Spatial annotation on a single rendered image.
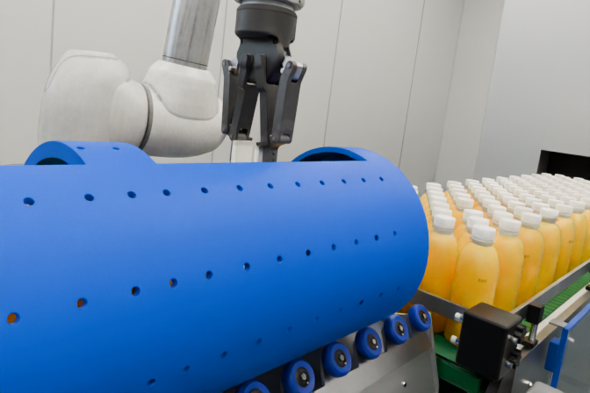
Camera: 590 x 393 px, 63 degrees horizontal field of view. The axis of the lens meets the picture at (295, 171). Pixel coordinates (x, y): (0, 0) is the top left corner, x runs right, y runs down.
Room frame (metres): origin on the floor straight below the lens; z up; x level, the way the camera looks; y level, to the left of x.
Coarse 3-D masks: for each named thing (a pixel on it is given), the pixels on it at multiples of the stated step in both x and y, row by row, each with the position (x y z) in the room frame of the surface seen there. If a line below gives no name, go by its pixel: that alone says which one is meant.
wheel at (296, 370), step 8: (296, 360) 0.55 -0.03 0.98; (304, 360) 0.55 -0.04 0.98; (288, 368) 0.53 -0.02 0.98; (296, 368) 0.54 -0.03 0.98; (304, 368) 0.55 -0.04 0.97; (312, 368) 0.55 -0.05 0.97; (288, 376) 0.53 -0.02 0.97; (296, 376) 0.53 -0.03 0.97; (304, 376) 0.54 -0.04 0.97; (312, 376) 0.55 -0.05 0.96; (288, 384) 0.52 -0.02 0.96; (296, 384) 0.53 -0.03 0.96; (304, 384) 0.53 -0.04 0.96; (312, 384) 0.54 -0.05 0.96; (288, 392) 0.52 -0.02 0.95; (296, 392) 0.52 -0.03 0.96; (304, 392) 0.53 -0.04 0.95
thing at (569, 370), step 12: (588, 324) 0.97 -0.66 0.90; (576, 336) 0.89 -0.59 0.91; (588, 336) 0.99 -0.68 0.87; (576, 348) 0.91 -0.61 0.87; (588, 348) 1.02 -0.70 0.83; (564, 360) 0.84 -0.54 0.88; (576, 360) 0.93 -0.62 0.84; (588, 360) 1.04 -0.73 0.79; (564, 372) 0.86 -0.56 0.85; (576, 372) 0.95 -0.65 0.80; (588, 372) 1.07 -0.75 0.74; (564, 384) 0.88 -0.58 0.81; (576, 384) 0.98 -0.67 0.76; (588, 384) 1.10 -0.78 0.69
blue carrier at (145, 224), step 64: (0, 192) 0.32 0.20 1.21; (64, 192) 0.35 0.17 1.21; (128, 192) 0.38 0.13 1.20; (192, 192) 0.42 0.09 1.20; (256, 192) 0.48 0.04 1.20; (320, 192) 0.54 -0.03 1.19; (384, 192) 0.63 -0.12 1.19; (0, 256) 0.29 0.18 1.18; (64, 256) 0.32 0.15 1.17; (128, 256) 0.35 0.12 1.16; (192, 256) 0.38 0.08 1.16; (256, 256) 0.43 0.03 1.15; (320, 256) 0.50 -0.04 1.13; (384, 256) 0.58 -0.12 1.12; (0, 320) 0.27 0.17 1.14; (64, 320) 0.30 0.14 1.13; (128, 320) 0.33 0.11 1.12; (192, 320) 0.37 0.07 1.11; (256, 320) 0.42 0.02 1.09; (320, 320) 0.50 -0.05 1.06; (0, 384) 0.27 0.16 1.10; (64, 384) 0.29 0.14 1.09; (128, 384) 0.33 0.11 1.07; (192, 384) 0.39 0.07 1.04
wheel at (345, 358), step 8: (328, 344) 0.60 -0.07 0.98; (336, 344) 0.60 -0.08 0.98; (328, 352) 0.59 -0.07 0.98; (336, 352) 0.59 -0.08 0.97; (344, 352) 0.60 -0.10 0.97; (328, 360) 0.58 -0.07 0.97; (336, 360) 0.59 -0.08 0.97; (344, 360) 0.59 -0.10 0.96; (328, 368) 0.58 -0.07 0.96; (336, 368) 0.58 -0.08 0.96; (344, 368) 0.59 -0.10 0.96; (336, 376) 0.58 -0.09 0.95
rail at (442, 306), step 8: (416, 296) 0.85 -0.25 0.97; (424, 296) 0.84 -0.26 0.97; (432, 296) 0.83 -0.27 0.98; (424, 304) 0.83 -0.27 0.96; (432, 304) 0.82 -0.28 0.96; (440, 304) 0.82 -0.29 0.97; (448, 304) 0.81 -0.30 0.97; (456, 304) 0.80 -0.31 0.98; (440, 312) 0.81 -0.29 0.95; (448, 312) 0.80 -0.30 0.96; (456, 312) 0.79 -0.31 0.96; (456, 320) 0.79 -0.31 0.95
